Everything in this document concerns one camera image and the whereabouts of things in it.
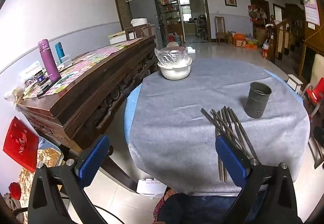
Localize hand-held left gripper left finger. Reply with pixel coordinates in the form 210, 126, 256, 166
28, 135, 113, 224

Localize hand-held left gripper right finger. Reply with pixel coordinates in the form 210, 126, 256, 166
215, 135, 298, 224

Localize bundle of metal chopsticks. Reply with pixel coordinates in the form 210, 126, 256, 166
201, 106, 259, 182

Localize grey perforated utensil holder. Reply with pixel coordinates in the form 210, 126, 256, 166
244, 81, 272, 119

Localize tray of yellow grains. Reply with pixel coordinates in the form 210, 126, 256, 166
19, 147, 63, 205

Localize person's dark trousers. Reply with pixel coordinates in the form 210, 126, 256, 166
154, 189, 254, 224

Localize blue table cover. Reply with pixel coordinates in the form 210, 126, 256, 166
124, 68, 305, 153

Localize white printed paper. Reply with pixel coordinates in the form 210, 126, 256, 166
137, 178, 166, 198

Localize grey tablecloth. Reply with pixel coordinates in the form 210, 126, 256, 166
128, 58, 310, 196

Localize dark wooden sideboard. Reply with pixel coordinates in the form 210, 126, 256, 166
16, 35, 159, 189

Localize red paper bag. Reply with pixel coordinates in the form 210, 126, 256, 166
2, 116, 39, 172

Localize red round object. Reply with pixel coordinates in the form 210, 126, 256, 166
9, 182, 22, 199

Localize dark glass jar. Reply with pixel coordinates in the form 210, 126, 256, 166
34, 71, 47, 85

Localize pink patterned mat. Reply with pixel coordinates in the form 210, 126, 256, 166
23, 38, 143, 99

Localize white bowl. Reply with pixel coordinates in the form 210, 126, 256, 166
157, 58, 192, 80

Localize white step stool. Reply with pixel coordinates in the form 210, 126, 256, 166
287, 74, 304, 93

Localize purple thermos bottle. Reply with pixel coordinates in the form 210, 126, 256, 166
38, 39, 62, 82

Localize red plastic chair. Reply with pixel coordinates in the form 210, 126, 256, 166
302, 84, 324, 118

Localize teal thermos bottle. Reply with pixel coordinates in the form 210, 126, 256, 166
55, 42, 64, 63

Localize red and white bag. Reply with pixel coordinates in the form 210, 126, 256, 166
262, 39, 270, 58

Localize clear plastic bag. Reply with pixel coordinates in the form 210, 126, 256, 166
154, 46, 189, 67

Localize large orange cardboard box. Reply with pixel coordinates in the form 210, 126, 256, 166
232, 33, 247, 47

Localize cream upholstered chair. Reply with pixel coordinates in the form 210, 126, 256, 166
310, 54, 324, 88

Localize wooden dining chair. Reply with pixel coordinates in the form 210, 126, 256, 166
215, 16, 229, 44

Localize metal kitchen rack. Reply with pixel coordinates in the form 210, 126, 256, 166
196, 17, 207, 38

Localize wooden stair railing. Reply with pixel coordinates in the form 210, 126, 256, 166
268, 15, 305, 62

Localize dark wooden armchair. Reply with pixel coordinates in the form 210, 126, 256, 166
125, 23, 151, 41

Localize orange wooden pillar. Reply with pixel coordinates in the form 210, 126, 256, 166
299, 0, 324, 80

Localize white rice cooker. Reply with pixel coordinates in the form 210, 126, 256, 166
130, 18, 148, 27

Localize hanging bags and hats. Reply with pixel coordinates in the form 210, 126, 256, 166
247, 5, 267, 22

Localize glass display cabinet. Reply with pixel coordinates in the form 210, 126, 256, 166
159, 0, 185, 43

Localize grey refrigerator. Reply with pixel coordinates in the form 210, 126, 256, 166
128, 0, 164, 48

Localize pink wall calendar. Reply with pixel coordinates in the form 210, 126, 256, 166
300, 0, 320, 25

